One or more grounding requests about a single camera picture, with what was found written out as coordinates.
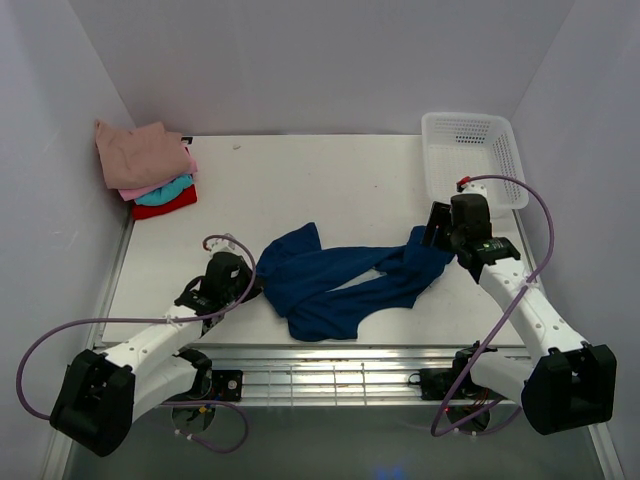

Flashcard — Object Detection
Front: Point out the red folded t shirt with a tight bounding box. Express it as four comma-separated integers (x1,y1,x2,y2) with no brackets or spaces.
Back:
132,185,198,221

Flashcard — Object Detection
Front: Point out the white plastic basket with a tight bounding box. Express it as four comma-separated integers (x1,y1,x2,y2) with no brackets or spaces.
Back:
421,112,529,216

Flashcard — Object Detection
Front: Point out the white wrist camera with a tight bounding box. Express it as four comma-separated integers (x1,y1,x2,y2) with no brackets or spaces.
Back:
456,176,488,198
202,234,238,257

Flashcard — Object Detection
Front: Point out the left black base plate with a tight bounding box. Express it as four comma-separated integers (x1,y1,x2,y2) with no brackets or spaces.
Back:
202,370,244,402

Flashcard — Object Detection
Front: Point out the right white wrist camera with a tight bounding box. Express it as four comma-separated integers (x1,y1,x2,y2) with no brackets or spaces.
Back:
456,176,488,198

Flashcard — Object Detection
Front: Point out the beige folded t shirt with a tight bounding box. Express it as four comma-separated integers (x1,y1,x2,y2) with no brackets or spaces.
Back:
94,120,192,190

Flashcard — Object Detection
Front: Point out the pink folded t shirt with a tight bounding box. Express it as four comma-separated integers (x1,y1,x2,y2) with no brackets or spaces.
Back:
118,155,198,201

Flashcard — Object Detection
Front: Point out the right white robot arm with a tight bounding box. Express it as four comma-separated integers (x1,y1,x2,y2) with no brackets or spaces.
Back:
423,193,617,435

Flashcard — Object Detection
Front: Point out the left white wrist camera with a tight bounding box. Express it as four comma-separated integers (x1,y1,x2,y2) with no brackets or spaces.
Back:
202,234,238,257

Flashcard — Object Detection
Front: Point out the aluminium rail frame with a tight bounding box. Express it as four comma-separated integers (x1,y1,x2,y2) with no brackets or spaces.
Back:
79,344,566,407

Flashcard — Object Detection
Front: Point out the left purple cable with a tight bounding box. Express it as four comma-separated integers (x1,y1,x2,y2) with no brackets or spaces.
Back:
15,234,258,454

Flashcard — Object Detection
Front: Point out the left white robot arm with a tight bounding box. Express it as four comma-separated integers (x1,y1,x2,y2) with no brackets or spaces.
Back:
49,248,261,457

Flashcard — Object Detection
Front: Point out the blue printed t shirt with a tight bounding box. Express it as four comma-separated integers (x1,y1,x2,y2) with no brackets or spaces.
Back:
257,222,453,342

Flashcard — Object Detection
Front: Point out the teal folded t shirt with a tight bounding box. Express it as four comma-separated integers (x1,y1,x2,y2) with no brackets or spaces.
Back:
134,174,194,207

